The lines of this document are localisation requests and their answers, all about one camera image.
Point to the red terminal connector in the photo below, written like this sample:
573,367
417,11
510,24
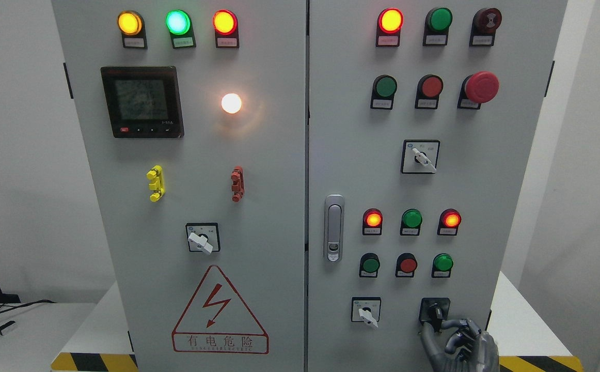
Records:
237,186

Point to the black digital power meter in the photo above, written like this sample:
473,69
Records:
143,102

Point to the red push button lower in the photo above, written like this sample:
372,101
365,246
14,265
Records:
406,265

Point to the grey electrical control cabinet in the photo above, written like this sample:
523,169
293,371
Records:
304,71

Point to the red push button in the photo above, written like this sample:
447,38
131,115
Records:
429,89
406,265

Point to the upper right white selector switch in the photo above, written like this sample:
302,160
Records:
419,156

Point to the green push button lower right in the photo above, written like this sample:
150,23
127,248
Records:
442,266

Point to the red indicator middle right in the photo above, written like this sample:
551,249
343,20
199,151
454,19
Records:
449,222

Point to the red push button upper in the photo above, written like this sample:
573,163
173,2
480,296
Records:
429,89

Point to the red lit indicator middle left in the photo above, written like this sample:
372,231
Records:
372,222

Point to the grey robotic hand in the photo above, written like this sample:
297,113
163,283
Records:
468,349

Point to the red lightning warning sticker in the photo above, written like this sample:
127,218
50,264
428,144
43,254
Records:
217,320

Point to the green push button upper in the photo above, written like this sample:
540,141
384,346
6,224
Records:
383,90

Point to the silver door latch handle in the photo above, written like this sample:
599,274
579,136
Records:
333,227

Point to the green push button lower left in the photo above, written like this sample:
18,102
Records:
369,265

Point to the yellow indicator light top left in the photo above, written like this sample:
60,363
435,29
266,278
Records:
132,29

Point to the green indicator middle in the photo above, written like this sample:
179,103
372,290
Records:
411,222

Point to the black rotary knob switch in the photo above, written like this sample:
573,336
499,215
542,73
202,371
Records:
434,311

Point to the red lit indicator right door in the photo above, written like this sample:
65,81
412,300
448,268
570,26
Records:
388,28

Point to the dark red buzzer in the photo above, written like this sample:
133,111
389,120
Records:
484,25

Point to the green indicator top right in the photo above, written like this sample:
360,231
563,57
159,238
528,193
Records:
436,27

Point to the lower white selector switch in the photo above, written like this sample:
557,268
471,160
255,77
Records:
366,310

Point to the red emergency stop mushroom button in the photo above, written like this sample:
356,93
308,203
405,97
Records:
477,89

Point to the green push button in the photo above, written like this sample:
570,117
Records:
442,266
383,90
369,265

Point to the white glowing lamp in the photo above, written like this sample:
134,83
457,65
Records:
231,103

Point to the small black white adapter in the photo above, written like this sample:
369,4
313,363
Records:
7,327

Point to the green lit indicator light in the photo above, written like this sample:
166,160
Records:
180,27

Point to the yellow terminal connector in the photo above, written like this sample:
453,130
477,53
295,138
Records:
156,183

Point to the left door white selector switch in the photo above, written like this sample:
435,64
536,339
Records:
203,237

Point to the red-orange indicator light left door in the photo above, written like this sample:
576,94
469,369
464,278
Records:
225,24

